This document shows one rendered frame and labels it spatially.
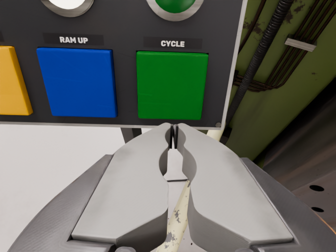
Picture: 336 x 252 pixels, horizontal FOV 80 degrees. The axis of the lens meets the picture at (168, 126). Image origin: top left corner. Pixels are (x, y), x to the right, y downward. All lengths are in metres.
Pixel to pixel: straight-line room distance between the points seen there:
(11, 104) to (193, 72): 0.21
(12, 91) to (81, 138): 1.18
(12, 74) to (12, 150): 1.33
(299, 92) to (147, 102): 0.44
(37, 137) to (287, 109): 1.40
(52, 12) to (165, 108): 0.14
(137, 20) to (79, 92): 0.10
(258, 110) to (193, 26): 0.46
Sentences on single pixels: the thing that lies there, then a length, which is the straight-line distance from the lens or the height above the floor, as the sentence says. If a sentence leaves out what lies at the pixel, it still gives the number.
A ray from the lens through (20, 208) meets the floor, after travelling 1.41.
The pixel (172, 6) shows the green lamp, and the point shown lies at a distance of 0.22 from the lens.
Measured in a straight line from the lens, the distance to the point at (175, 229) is 0.54.
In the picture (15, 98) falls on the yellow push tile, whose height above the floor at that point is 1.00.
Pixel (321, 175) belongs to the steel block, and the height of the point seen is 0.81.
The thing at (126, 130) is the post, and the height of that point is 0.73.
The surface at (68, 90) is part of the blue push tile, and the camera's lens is 0.25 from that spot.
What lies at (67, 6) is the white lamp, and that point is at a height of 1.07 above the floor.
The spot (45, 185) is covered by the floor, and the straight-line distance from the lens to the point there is 1.39.
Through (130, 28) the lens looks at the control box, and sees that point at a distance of 0.22.
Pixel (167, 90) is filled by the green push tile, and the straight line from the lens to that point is 0.22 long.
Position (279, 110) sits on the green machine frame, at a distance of 0.64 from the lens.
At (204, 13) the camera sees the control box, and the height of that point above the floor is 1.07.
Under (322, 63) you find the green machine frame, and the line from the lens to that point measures 0.54.
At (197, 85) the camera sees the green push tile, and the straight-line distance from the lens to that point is 0.23.
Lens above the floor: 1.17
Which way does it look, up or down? 57 degrees down
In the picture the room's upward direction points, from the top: 4 degrees clockwise
